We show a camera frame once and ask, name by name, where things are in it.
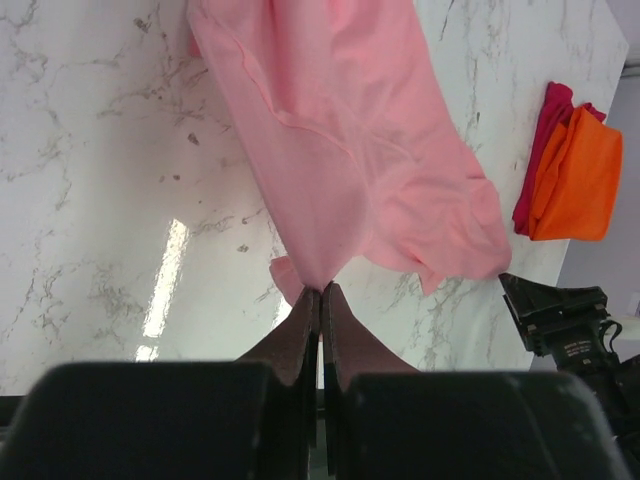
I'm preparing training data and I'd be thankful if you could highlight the folded orange t-shirt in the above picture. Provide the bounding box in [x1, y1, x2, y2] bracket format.
[528, 106, 624, 242]

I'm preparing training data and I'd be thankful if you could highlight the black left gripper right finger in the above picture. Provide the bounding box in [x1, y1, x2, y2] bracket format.
[321, 284, 630, 479]

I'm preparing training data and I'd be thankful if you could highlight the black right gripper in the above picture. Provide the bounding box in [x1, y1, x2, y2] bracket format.
[498, 273, 622, 370]

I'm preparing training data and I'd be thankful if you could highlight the folded magenta t-shirt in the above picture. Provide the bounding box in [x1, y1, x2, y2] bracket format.
[512, 81, 575, 236]

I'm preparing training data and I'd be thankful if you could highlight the pink t-shirt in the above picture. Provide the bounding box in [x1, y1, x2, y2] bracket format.
[187, 1, 512, 302]

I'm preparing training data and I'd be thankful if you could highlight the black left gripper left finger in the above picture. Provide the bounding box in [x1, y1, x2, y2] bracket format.
[1, 291, 320, 479]

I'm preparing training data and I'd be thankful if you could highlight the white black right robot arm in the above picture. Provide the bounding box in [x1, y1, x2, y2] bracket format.
[499, 273, 639, 450]

